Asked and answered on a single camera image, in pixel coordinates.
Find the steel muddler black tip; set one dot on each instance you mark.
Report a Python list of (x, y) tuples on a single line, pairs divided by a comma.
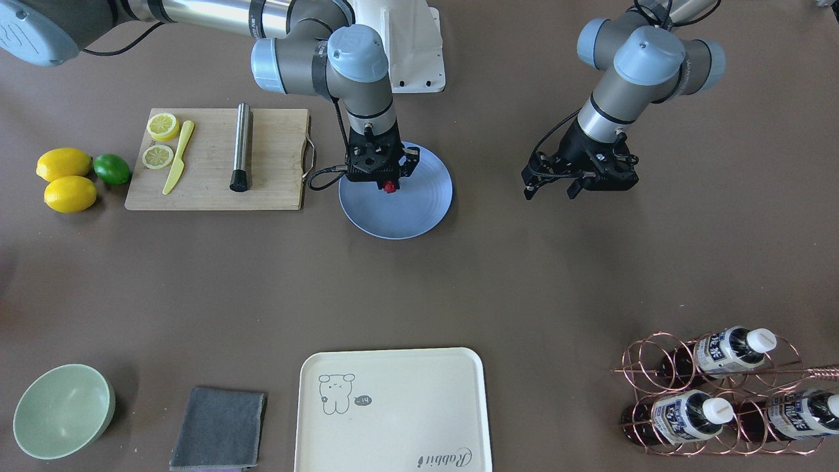
[(239, 177)]

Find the yellow plastic knife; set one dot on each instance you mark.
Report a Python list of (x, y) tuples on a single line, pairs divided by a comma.
[(178, 163)]

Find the grey folded cloth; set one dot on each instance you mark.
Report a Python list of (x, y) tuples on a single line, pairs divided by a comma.
[(221, 430)]

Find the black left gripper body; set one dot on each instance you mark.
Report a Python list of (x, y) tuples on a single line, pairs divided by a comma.
[(575, 149)]

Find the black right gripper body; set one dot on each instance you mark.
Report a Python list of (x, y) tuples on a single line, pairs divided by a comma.
[(409, 160)]

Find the copper wire bottle rack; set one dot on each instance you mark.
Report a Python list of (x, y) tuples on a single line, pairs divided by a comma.
[(648, 365)]

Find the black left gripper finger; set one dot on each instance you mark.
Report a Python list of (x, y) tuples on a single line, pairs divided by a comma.
[(531, 187), (575, 188)]

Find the yellow lemon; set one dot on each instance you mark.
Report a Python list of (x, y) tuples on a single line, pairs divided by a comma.
[(70, 194), (62, 162)]

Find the dark drink bottle back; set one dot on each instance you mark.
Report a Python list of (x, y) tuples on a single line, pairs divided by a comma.
[(803, 415)]

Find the dark drink bottle middle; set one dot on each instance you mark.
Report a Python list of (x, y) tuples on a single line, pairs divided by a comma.
[(712, 356)]

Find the dark drink bottle front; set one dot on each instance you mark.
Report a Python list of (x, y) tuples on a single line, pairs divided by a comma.
[(688, 417)]

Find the blue plate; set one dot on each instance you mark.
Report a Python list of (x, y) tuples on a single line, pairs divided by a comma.
[(420, 203)]

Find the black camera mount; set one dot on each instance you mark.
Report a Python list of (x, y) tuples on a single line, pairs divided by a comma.
[(535, 168)]

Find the green bowl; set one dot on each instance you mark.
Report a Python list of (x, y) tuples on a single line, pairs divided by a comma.
[(63, 411)]

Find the lemon slice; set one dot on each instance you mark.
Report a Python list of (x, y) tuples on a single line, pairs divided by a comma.
[(163, 127), (157, 156)]

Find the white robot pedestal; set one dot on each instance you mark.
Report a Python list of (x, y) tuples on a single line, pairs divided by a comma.
[(412, 40)]

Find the dark drink bottle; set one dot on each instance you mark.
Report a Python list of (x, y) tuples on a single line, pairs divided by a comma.
[(688, 417), (712, 356), (803, 415)]

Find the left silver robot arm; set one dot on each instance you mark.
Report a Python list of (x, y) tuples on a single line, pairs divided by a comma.
[(643, 63)]

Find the wooden cutting board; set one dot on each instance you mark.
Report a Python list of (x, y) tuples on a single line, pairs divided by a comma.
[(275, 164)]

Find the cream plastic tray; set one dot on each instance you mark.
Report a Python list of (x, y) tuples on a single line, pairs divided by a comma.
[(393, 410)]

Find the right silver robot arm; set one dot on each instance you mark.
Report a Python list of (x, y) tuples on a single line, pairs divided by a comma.
[(312, 48)]

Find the green lime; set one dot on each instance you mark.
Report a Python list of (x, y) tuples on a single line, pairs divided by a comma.
[(112, 169)]

